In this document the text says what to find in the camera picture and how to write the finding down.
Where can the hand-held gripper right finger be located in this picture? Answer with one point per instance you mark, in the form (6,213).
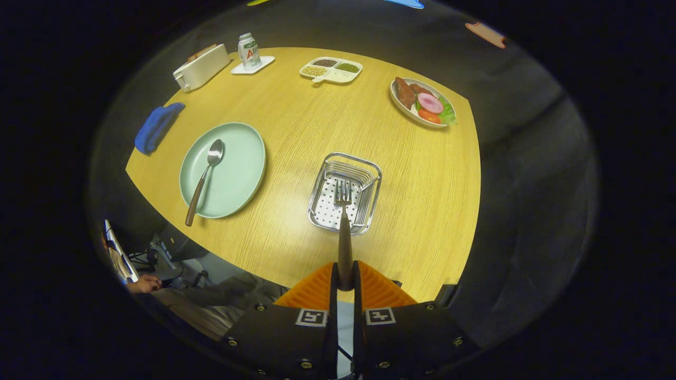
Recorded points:
(357,301)

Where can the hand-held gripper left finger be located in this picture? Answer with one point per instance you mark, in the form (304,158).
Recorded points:
(334,301)

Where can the black rectangular object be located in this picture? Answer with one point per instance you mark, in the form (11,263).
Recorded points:
(445,295)

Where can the person's grey trouser leg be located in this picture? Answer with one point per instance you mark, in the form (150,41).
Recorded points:
(227,298)

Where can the pale green plate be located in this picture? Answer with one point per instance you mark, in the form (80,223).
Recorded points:
(237,169)

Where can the dark grey equipment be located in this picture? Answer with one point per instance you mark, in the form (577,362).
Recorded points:
(177,245)

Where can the white food plate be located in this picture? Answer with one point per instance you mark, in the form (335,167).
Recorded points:
(405,112)

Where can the red tomato slice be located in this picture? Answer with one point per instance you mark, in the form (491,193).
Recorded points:
(430,116)

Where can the green lettuce leaf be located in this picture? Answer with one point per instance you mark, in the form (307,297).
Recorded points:
(449,112)

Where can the pink round food slice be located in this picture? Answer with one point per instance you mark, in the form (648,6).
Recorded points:
(430,103)

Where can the brown grilled meat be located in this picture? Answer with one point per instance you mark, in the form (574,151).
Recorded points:
(405,92)

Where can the white-edged computer screen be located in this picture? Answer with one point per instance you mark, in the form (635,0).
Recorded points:
(119,258)

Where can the black backdrop cloth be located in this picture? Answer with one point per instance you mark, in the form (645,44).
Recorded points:
(528,158)

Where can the white divided dish with beans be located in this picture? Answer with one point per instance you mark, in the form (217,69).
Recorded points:
(340,78)

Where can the white square coaster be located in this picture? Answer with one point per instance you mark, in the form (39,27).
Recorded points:
(266,62)

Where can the blue folded towel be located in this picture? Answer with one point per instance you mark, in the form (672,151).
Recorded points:
(156,126)

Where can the white bottle green red label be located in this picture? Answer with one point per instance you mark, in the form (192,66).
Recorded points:
(249,53)

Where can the white toaster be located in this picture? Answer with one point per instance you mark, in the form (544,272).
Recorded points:
(203,71)

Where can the brown toast slice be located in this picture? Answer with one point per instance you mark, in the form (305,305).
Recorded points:
(203,51)

